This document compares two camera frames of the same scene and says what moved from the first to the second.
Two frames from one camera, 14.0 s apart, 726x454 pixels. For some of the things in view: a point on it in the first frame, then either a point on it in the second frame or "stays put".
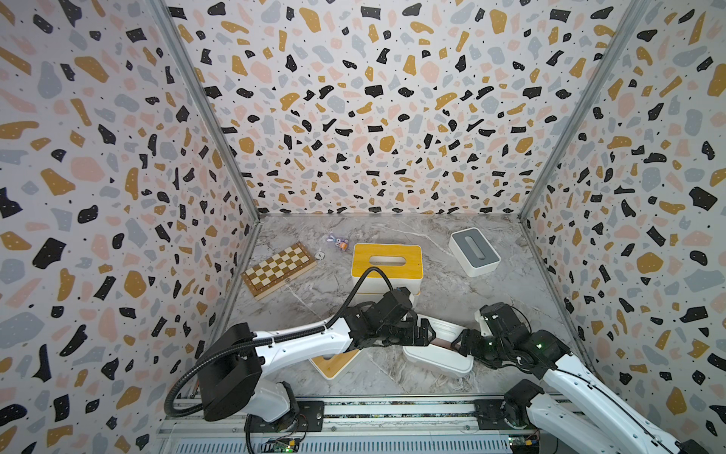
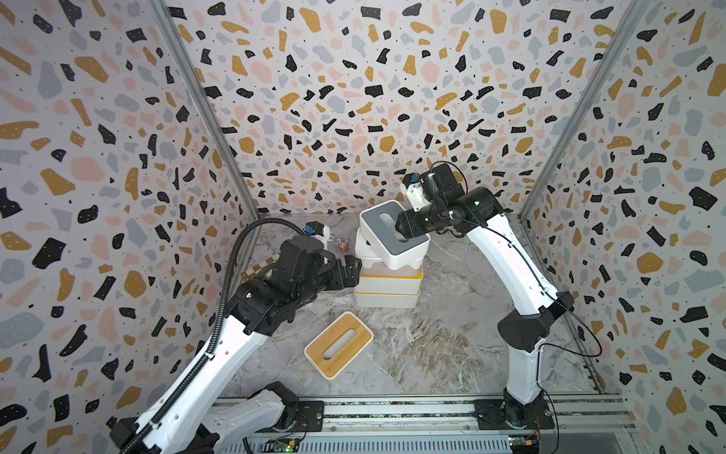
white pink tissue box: x=440 y=357 to x=372 y=263
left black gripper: x=414 y=339 to x=341 y=281
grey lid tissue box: x=475 y=253 to x=378 y=224
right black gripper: x=467 y=340 to x=408 y=221
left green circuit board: x=282 y=445 stays put
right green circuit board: x=522 y=441 stays put
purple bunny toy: x=342 y=244 stays put
